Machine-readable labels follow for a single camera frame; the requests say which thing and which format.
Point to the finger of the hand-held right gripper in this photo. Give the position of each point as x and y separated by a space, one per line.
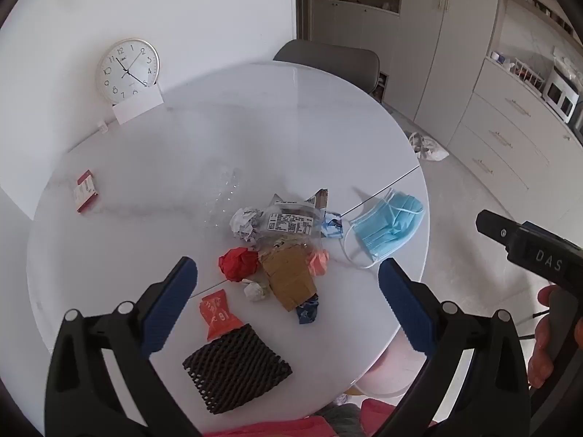
530 226
496 230

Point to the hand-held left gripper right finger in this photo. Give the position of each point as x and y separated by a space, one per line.
405 309

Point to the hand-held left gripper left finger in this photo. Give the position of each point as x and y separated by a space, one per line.
168 309

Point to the pink trash bin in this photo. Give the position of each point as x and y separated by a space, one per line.
391 368

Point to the white printed paper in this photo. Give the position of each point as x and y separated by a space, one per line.
243 221

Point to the person's right hand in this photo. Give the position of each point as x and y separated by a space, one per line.
542 350

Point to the orange wrapper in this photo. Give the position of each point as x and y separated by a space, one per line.
218 316

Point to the blue face mask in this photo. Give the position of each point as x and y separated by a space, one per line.
387 232

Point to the red crumpled paper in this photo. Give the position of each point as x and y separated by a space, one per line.
237 264

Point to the small white crumpled paper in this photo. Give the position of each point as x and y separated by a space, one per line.
256 289

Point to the black foam net sleeve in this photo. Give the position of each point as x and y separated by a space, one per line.
237 368

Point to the dark blue crumpled wrapper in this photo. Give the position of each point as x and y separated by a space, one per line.
307 310

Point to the pink crumpled paper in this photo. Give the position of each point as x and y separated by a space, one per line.
319 261

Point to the beige drawer cabinet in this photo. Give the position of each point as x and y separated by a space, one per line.
510 123

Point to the white plastic bag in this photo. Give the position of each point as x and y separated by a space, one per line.
428 146

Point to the light blue crumpled wrapper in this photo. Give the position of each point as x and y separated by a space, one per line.
332 225

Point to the brown cardboard piece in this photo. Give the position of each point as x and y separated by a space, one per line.
287 277

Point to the clear crushed plastic bottle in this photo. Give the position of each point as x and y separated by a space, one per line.
223 195

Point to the grey quilted trousers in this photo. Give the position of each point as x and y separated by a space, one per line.
341 428

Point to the small red white box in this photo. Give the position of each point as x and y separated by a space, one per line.
85 191

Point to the clear plastic bag with label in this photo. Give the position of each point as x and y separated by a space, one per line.
291 211

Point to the pink printed garment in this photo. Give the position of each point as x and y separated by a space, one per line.
273 430

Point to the small white plug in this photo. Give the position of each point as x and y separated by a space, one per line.
103 126

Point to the tall beige cabinet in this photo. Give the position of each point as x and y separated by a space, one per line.
455 32

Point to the white card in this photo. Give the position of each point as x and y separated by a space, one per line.
136 107

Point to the grey shell chair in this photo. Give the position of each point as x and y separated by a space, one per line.
332 61

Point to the dark picture frame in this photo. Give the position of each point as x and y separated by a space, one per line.
383 84

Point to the round white wall clock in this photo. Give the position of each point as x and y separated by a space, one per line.
127 70

